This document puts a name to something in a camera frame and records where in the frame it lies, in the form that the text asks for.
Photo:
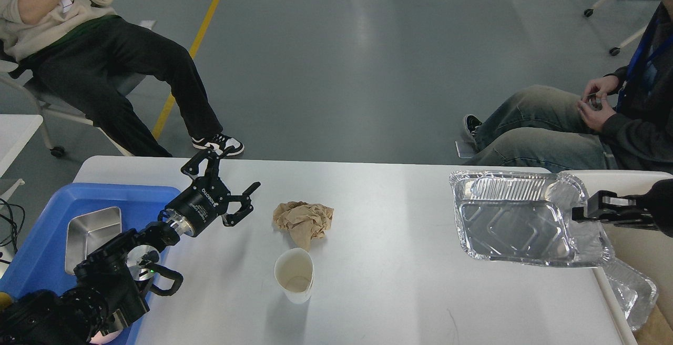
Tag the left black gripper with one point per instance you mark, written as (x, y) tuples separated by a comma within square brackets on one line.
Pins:
[(202, 205)]

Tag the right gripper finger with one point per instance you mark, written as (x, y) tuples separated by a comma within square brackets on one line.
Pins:
[(629, 219), (605, 205)]

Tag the aluminium foil tray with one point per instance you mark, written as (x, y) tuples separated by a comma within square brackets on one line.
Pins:
[(527, 218)]

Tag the white paper cup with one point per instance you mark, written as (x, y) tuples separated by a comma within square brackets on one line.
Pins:
[(294, 273)]

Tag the stainless steel rectangular tray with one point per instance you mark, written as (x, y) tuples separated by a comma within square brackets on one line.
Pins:
[(87, 232)]

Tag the pink mug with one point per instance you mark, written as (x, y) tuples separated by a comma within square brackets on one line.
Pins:
[(108, 334)]

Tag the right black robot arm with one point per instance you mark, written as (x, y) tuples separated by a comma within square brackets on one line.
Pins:
[(650, 211)]

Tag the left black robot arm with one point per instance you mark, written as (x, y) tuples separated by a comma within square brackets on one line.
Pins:
[(113, 281)]

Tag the white plastic bin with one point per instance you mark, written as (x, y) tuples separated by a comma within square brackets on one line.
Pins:
[(648, 251)]

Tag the foil tray in bin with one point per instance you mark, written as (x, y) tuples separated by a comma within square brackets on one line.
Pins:
[(635, 292)]

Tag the person in grey hoodie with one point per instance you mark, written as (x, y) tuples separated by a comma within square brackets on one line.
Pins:
[(621, 121)]

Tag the crumpled brown paper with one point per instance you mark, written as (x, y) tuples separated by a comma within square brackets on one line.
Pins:
[(303, 221)]

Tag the grey office chair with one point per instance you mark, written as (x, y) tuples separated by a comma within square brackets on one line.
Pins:
[(45, 102)]

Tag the white side table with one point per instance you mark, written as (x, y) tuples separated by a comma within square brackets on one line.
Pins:
[(16, 131)]

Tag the teal mug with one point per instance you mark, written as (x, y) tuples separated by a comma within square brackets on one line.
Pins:
[(6, 300)]

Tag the person in beige hoodie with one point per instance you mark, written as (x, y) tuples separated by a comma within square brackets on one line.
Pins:
[(72, 46)]

